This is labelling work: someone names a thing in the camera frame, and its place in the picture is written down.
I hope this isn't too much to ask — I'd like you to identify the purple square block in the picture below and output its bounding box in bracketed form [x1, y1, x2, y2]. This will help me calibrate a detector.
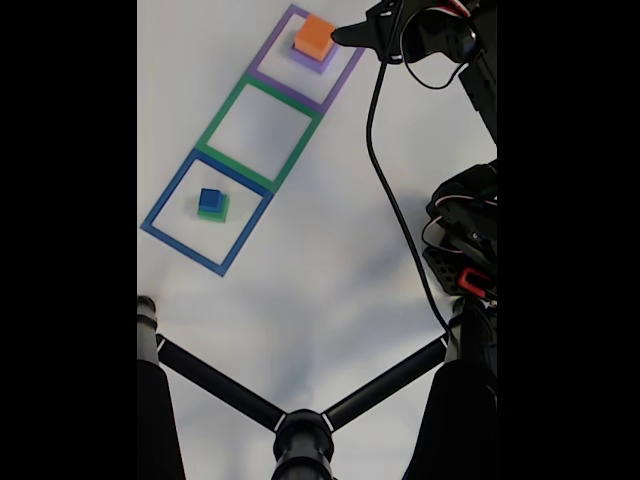
[289, 42, 337, 75]

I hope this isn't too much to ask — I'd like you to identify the red clamp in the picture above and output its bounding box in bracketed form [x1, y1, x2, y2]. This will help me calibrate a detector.
[457, 267, 494, 296]

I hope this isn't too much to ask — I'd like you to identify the green square frame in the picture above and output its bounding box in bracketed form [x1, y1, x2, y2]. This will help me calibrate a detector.
[194, 74, 324, 194]

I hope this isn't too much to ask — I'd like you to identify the black tripod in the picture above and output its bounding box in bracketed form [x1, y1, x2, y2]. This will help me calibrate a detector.
[137, 294, 498, 480]

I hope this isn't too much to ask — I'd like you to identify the blue square frame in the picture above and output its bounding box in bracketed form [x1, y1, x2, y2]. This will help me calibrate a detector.
[139, 148, 275, 278]

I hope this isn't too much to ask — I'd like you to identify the orange square block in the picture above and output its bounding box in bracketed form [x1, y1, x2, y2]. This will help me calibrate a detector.
[294, 13, 337, 57]

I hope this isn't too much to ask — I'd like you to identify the purple square frame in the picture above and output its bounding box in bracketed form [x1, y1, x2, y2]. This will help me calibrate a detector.
[247, 3, 366, 115]

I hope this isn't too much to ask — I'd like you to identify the thin black wire loop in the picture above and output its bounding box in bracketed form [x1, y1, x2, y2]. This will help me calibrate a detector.
[402, 7, 461, 91]

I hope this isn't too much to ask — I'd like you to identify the thick black camera cable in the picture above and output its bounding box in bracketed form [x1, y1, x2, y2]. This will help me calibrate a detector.
[366, 0, 454, 346]

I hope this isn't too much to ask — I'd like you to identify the green cube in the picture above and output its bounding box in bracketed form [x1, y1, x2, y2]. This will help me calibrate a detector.
[196, 194, 230, 222]

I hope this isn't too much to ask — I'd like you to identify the red white base servo cable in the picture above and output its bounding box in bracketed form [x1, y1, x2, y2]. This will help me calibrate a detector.
[422, 194, 498, 257]

